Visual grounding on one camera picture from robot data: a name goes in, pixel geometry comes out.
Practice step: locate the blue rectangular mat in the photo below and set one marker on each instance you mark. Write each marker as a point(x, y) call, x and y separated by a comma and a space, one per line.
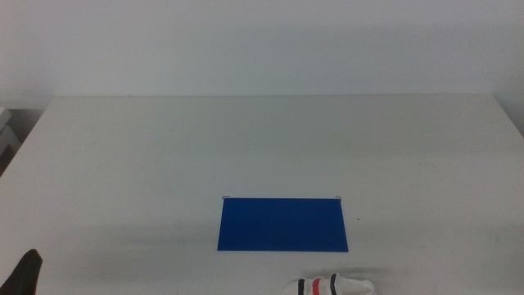
point(282, 224)

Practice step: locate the white side furniture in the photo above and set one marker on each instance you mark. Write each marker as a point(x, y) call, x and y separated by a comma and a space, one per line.
point(5, 131)

